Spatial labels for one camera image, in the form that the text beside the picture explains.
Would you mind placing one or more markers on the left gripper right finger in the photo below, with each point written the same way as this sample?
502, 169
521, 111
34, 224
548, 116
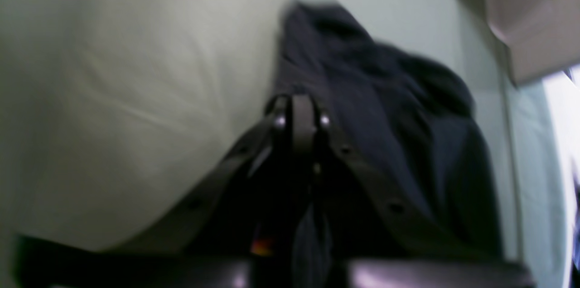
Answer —
412, 231

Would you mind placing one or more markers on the black t-shirt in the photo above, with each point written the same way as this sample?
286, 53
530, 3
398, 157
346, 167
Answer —
410, 118

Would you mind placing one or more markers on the cardboard box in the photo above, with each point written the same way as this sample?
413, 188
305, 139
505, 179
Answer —
542, 36

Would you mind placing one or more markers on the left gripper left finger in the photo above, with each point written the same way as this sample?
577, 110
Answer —
187, 218

